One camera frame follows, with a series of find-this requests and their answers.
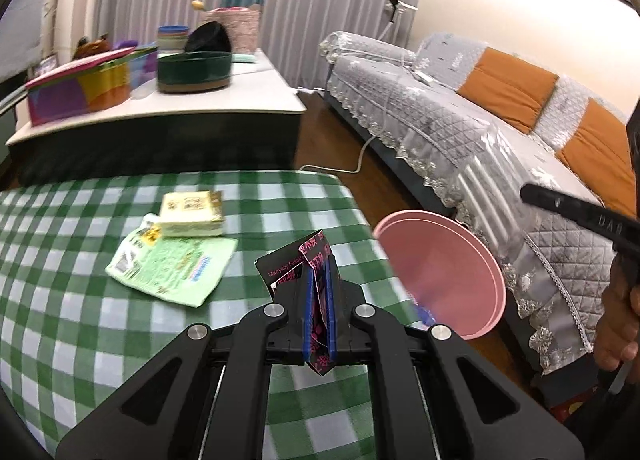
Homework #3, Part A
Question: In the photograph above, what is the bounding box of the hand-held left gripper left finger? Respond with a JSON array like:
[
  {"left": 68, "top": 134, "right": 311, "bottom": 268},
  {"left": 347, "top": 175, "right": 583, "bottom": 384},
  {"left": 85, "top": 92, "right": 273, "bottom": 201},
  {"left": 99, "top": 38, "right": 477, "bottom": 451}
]
[{"left": 55, "top": 267, "right": 316, "bottom": 460}]

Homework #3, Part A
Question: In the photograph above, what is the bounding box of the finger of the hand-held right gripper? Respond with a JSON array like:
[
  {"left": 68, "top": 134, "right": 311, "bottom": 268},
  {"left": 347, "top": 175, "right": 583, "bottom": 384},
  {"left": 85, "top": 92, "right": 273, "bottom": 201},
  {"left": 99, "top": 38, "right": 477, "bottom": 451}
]
[{"left": 520, "top": 183, "right": 636, "bottom": 242}]

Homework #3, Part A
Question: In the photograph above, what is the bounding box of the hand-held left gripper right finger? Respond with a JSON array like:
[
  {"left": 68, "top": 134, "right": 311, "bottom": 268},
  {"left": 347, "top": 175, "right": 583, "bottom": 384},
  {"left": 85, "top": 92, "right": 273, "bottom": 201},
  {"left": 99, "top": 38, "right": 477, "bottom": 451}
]
[{"left": 325, "top": 260, "right": 586, "bottom": 460}]

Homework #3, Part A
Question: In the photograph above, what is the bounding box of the black paper wrapper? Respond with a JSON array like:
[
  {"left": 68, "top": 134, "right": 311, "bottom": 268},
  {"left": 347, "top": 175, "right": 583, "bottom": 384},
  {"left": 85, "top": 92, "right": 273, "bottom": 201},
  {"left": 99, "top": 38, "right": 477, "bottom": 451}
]
[{"left": 255, "top": 232, "right": 337, "bottom": 377}]

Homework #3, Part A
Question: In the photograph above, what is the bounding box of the pink plastic basin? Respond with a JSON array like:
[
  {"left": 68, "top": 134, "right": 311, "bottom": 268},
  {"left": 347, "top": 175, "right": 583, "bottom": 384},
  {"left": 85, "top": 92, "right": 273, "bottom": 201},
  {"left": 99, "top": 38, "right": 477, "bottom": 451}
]
[{"left": 372, "top": 209, "right": 507, "bottom": 341}]

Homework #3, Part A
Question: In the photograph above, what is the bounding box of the person's right hand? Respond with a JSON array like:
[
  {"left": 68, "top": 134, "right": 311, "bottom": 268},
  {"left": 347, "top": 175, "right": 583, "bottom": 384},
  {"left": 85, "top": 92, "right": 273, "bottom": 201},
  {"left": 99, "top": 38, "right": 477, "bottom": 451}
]
[{"left": 594, "top": 285, "right": 640, "bottom": 366}]

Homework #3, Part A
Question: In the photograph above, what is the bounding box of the orange cushion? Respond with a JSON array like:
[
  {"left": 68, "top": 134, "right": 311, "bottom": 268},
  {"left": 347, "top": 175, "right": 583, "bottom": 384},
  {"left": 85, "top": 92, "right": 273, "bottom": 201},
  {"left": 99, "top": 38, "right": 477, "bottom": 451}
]
[
  {"left": 457, "top": 47, "right": 560, "bottom": 133},
  {"left": 555, "top": 97, "right": 636, "bottom": 221}
]

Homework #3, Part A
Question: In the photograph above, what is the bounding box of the blue plastic bag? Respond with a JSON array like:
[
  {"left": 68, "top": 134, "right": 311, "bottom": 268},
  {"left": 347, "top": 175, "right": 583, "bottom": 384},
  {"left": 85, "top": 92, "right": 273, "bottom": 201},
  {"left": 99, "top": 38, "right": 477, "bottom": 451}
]
[{"left": 412, "top": 302, "right": 443, "bottom": 328}]

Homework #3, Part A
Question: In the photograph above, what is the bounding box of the grey patterned cushion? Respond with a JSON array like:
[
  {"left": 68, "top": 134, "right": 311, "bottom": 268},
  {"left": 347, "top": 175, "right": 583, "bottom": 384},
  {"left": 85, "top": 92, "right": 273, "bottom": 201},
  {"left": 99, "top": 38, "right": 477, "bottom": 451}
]
[
  {"left": 532, "top": 75, "right": 601, "bottom": 151},
  {"left": 415, "top": 32, "right": 488, "bottom": 91}
]

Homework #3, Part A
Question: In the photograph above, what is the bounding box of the pale green printed packet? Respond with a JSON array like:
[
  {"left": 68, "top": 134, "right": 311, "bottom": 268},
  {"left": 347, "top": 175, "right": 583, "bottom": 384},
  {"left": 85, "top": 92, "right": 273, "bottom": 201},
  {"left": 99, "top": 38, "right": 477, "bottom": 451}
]
[{"left": 105, "top": 212, "right": 238, "bottom": 308}]

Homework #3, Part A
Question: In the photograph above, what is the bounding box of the gold cardboard box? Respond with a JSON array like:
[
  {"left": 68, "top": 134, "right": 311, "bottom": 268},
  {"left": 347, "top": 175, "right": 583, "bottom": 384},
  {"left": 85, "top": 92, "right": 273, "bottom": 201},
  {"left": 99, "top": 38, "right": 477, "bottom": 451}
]
[{"left": 159, "top": 190, "right": 224, "bottom": 238}]

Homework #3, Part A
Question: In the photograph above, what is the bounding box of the sofa with grey quilted cover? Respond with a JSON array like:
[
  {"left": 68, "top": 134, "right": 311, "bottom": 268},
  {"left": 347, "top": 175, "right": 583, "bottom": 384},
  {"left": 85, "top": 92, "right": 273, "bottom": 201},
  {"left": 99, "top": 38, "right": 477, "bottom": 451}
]
[{"left": 319, "top": 31, "right": 640, "bottom": 391}]

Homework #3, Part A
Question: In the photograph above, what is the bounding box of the green checked tablecloth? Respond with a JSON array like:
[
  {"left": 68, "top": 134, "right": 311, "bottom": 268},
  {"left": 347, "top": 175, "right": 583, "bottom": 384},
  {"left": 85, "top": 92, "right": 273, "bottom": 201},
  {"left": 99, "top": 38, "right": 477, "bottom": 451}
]
[{"left": 0, "top": 170, "right": 416, "bottom": 460}]

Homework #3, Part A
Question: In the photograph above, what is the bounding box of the white-topped coffee table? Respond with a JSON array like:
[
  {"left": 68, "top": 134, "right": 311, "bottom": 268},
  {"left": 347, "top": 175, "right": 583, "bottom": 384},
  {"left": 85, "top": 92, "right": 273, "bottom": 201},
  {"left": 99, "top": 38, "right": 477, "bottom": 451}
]
[{"left": 5, "top": 47, "right": 308, "bottom": 186}]

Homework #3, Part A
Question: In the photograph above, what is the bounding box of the white phone holder stand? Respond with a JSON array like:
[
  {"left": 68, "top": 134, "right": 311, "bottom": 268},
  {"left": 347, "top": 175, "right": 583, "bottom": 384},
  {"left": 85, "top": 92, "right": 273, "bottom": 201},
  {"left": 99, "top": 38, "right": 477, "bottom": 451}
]
[{"left": 384, "top": 0, "right": 418, "bottom": 36}]

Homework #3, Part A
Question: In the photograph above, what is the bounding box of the dark green round tin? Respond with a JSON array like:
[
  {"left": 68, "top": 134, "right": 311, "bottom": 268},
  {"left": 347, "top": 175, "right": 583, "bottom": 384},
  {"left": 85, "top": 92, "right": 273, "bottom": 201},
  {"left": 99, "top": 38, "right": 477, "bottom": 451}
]
[{"left": 156, "top": 51, "right": 232, "bottom": 94}]

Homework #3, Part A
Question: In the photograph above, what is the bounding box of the pink woven basket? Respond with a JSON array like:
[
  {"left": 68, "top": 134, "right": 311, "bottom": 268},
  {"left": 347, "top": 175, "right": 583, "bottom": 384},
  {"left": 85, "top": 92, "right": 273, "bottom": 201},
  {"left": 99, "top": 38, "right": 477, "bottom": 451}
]
[{"left": 202, "top": 6, "right": 262, "bottom": 54}]

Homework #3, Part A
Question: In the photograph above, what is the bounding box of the black bowl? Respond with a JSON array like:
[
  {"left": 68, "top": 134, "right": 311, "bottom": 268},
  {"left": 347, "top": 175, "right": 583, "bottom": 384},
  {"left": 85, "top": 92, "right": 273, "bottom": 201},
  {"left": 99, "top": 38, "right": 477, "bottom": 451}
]
[{"left": 184, "top": 21, "right": 232, "bottom": 55}]

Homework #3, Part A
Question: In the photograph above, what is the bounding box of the stack of coloured bowls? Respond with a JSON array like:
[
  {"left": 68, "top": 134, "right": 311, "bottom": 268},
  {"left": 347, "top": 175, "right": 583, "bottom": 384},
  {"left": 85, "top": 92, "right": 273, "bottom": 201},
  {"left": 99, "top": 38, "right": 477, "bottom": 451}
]
[{"left": 157, "top": 25, "right": 191, "bottom": 52}]

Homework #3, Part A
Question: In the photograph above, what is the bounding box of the multicoloured storage box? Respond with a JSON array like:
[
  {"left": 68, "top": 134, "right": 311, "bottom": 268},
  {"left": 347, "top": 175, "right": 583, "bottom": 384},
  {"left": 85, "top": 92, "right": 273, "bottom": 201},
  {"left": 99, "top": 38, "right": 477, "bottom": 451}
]
[{"left": 25, "top": 44, "right": 160, "bottom": 127}]

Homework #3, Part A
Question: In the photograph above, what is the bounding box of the brown decoration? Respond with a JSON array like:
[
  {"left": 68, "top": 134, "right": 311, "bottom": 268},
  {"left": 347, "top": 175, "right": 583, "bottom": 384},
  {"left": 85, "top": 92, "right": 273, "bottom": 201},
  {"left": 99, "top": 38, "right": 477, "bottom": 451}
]
[{"left": 75, "top": 35, "right": 113, "bottom": 61}]

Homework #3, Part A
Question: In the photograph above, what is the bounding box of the television with grey cover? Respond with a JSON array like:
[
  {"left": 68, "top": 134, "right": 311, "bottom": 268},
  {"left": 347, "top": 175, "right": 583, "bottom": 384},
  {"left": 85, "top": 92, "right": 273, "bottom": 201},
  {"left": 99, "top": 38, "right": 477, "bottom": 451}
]
[{"left": 0, "top": 0, "right": 46, "bottom": 76}]

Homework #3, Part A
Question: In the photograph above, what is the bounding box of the white floor cable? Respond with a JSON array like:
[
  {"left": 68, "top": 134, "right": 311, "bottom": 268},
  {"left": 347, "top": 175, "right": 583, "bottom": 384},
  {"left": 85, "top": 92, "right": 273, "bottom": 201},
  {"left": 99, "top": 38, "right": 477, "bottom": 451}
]
[{"left": 297, "top": 135, "right": 376, "bottom": 174}]

